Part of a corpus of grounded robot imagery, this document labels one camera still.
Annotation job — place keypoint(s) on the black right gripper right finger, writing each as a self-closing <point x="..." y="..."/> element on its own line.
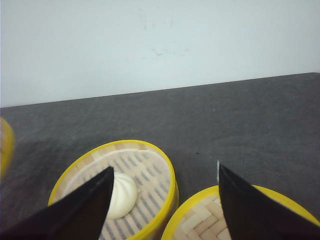
<point x="251" y="215"/>

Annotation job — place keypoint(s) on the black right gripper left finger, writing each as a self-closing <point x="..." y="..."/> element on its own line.
<point x="80" y="215"/>

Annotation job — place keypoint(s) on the white bun right basket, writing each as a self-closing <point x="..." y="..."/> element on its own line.
<point x="124" y="196"/>

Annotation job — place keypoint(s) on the bamboo steamer basket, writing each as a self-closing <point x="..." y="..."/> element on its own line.
<point x="7" y="145"/>
<point x="153" y="174"/>

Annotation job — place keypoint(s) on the woven bamboo steamer lid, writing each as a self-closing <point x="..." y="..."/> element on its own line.
<point x="201" y="217"/>

